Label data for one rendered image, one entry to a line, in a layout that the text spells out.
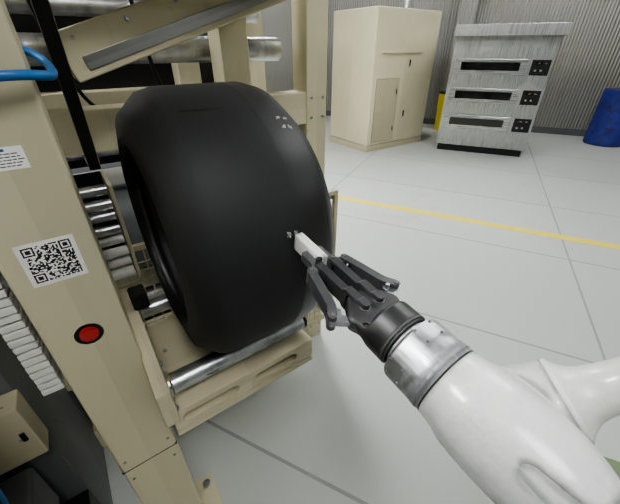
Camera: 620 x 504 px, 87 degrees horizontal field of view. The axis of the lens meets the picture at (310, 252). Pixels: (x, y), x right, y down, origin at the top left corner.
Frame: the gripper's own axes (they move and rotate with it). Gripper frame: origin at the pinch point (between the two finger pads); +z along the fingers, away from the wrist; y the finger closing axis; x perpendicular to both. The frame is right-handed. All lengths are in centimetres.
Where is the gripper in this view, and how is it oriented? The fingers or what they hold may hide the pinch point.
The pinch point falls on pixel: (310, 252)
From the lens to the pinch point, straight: 52.0
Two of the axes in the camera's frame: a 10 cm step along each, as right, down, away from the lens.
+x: -0.8, 7.8, 6.2
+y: -8.1, 3.1, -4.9
